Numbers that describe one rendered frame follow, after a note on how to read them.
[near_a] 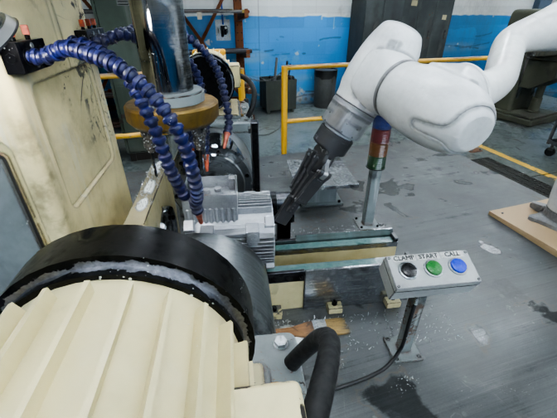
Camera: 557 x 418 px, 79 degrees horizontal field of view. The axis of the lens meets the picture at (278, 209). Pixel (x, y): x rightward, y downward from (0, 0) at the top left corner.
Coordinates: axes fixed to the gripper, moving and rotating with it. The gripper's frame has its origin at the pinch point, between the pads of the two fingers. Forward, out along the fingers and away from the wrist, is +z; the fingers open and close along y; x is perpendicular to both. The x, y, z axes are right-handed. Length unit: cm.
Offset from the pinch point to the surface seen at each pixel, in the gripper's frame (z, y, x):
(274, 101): 52, -480, 91
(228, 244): 2.2, 17.7, -13.5
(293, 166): 10, -65, 20
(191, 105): -11.0, -1.7, -27.3
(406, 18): -152, -520, 222
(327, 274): 10.8, 1.9, 18.0
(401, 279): -5.5, 20.2, 18.3
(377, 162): -13.3, -33.2, 32.4
